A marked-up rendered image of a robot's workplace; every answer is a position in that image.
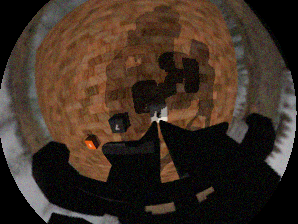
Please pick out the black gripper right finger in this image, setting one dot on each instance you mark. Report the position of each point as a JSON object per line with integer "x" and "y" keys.
{"x": 183, "y": 144}

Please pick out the orange block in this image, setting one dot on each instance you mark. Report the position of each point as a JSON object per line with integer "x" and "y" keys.
{"x": 92, "y": 142}

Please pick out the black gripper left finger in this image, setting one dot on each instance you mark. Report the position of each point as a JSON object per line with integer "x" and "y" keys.
{"x": 145, "y": 150}

